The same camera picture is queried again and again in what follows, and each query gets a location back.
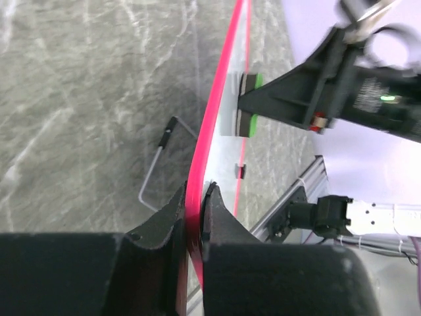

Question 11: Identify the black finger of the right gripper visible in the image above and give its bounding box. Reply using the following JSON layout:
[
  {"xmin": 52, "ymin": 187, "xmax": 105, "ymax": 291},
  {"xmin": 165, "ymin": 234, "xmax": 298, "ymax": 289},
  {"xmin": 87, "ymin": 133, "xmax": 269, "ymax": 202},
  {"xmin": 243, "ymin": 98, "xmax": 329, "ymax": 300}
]
[{"xmin": 247, "ymin": 28, "xmax": 342, "ymax": 130}]

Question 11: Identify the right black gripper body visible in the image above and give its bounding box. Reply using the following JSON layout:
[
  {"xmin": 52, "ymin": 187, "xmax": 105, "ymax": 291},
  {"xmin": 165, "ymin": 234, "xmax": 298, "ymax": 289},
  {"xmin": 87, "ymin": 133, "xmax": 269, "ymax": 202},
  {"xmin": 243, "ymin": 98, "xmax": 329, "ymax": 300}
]
[{"xmin": 309, "ymin": 27, "xmax": 420, "ymax": 142}]

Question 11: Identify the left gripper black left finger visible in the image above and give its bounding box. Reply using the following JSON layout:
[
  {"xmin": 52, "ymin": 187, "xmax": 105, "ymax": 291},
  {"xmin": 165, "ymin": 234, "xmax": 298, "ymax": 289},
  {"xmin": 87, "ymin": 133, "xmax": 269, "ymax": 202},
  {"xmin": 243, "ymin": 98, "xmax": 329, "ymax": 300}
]
[{"xmin": 1, "ymin": 187, "xmax": 187, "ymax": 315}]

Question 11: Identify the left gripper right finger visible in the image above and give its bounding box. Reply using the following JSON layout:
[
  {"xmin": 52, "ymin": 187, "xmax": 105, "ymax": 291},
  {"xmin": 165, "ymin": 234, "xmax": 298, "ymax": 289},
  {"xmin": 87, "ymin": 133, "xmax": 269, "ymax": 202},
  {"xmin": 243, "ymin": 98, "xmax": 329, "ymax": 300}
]
[{"xmin": 202, "ymin": 184, "xmax": 380, "ymax": 315}]

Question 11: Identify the green whiteboard eraser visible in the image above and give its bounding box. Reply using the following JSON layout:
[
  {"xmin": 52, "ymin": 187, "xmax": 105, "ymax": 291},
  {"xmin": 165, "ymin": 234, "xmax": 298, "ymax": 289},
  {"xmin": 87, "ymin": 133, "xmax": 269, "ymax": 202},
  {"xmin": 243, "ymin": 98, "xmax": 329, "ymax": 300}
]
[{"xmin": 235, "ymin": 72, "xmax": 263, "ymax": 138}]

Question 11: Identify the pink-framed whiteboard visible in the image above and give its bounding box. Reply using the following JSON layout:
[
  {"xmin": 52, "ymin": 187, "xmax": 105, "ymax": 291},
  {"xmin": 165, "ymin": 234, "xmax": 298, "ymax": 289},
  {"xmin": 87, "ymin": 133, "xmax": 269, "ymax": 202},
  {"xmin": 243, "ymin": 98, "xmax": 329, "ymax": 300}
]
[{"xmin": 185, "ymin": 1, "xmax": 251, "ymax": 283}]

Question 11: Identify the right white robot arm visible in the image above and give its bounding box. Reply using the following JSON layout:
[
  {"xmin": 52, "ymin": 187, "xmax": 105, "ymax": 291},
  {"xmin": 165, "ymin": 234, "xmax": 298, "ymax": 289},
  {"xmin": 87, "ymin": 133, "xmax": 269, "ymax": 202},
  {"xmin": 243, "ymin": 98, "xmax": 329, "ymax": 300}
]
[{"xmin": 236, "ymin": 24, "xmax": 420, "ymax": 238}]

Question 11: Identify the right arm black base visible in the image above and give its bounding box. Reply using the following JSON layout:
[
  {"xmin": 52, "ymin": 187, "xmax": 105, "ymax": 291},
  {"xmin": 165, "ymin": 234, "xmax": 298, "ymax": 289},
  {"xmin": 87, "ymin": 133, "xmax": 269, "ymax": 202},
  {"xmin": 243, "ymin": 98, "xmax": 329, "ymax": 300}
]
[{"xmin": 266, "ymin": 186, "xmax": 316, "ymax": 243}]

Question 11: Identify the right black whiteboard foot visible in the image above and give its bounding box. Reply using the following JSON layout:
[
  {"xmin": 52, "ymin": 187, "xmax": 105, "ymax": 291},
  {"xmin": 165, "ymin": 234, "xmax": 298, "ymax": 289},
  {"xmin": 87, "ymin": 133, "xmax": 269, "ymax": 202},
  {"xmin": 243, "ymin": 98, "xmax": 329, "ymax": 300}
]
[{"xmin": 235, "ymin": 164, "xmax": 247, "ymax": 180}]

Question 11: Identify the metal whiteboard stand wire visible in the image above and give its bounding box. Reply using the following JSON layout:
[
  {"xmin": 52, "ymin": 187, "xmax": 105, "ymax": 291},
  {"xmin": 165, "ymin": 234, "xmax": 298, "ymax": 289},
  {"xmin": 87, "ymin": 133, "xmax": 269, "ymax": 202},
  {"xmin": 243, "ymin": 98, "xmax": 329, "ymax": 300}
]
[{"xmin": 138, "ymin": 115, "xmax": 198, "ymax": 213}]

